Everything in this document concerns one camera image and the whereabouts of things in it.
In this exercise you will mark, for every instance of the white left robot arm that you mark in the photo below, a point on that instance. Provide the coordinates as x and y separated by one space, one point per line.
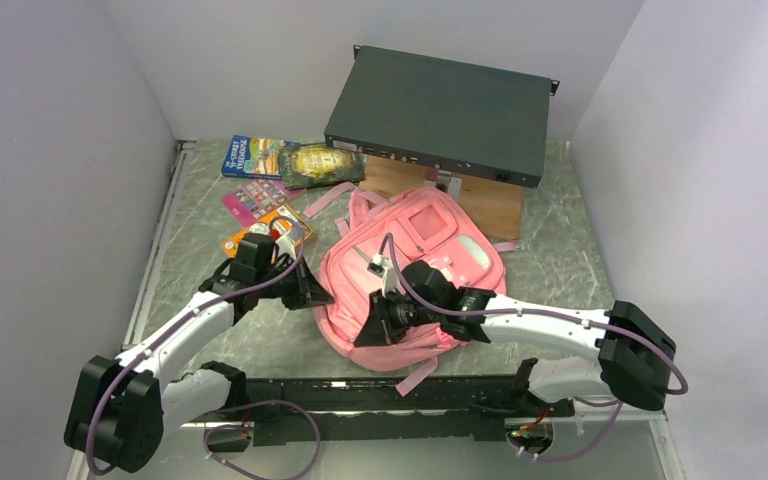
159 358

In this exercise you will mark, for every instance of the wooden support block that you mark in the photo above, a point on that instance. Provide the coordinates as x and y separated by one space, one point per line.
495 207

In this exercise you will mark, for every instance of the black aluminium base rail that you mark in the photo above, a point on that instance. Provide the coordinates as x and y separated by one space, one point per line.
370 408

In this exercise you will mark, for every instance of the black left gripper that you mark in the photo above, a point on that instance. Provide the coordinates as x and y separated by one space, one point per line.
308 290

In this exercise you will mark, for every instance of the pink sticker card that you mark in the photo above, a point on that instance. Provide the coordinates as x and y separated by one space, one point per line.
257 197

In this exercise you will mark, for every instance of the dark green yellow book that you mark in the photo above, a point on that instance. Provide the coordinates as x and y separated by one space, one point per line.
317 165

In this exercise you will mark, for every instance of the dark green rack device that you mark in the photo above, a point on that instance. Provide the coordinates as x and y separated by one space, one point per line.
464 118

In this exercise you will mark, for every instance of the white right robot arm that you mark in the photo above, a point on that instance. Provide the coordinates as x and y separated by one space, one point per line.
619 352

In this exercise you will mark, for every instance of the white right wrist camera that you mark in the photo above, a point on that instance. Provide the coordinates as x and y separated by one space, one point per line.
383 268

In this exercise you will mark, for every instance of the silver side rail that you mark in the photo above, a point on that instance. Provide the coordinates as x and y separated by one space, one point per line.
177 177

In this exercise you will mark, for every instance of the blue treehouse book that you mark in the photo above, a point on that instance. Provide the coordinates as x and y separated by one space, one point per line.
253 157

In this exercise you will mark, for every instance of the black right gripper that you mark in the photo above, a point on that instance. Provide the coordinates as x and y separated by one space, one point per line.
379 329

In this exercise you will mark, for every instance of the pink student backpack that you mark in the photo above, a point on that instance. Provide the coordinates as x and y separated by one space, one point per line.
427 225

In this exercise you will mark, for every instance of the grey metal bracket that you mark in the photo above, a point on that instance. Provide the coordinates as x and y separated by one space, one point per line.
443 180

